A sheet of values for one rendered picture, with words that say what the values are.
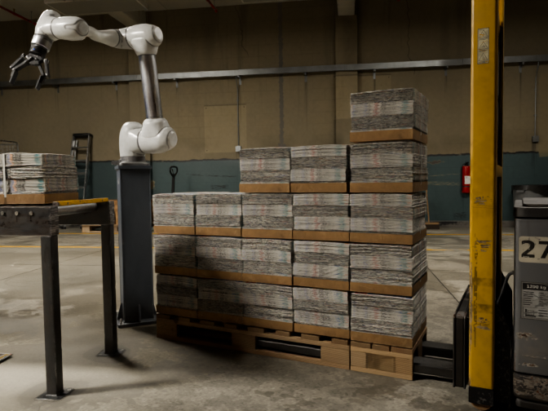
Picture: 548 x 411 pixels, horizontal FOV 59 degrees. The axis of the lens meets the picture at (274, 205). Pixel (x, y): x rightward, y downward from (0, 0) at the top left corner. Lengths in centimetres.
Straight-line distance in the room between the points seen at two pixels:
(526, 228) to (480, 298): 31
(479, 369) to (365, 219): 76
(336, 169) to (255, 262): 64
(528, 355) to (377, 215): 80
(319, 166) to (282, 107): 707
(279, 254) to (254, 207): 27
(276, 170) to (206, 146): 722
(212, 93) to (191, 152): 121
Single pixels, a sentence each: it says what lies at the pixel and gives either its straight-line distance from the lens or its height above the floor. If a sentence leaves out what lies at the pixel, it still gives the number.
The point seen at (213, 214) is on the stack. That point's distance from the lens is 263.
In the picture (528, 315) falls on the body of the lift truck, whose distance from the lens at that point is 208.
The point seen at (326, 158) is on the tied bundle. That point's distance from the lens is 232.
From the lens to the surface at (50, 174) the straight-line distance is 246.
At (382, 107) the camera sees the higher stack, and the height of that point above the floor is 121.
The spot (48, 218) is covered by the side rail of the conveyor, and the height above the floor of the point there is 75.
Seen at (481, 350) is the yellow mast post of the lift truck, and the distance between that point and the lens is 209.
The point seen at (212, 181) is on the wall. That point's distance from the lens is 955.
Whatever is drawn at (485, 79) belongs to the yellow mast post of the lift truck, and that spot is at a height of 126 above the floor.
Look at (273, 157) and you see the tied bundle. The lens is 243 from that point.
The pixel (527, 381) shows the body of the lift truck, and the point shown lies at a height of 14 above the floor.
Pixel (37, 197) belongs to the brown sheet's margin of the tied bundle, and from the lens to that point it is 240.
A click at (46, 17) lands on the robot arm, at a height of 172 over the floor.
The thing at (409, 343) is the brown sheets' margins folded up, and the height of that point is 17.
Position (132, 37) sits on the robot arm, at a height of 174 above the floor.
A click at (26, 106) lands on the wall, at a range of 1136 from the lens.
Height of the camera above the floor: 90
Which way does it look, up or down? 3 degrees down
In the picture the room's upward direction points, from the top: 1 degrees counter-clockwise
